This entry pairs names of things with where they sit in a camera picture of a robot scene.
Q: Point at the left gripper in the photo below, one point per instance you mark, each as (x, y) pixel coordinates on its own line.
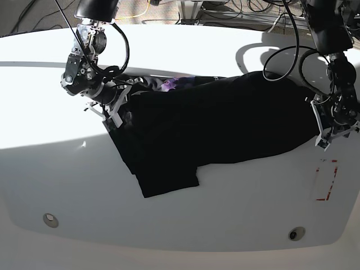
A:
(336, 116)

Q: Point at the table grommet hole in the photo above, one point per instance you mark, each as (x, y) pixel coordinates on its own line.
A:
(296, 234)
(50, 220)

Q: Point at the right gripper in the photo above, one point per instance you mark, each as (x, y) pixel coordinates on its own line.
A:
(106, 99)

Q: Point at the right table grommet hole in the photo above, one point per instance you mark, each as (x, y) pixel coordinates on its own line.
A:
(296, 234)

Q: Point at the left table grommet hole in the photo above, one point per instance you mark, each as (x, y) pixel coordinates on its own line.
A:
(50, 220)

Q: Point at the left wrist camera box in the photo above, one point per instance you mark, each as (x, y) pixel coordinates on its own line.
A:
(322, 143)

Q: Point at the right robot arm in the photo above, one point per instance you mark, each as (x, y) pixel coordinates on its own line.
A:
(82, 70)

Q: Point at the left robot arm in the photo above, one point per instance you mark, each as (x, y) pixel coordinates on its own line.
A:
(333, 25)

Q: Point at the black printed t-shirt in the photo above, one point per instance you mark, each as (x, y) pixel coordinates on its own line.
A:
(166, 136)

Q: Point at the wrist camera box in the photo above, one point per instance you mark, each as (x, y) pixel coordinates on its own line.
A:
(112, 123)
(322, 143)

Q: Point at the red tape rectangle marking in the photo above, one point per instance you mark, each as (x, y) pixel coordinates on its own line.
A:
(324, 179)

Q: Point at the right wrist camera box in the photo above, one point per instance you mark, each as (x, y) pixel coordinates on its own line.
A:
(112, 123)

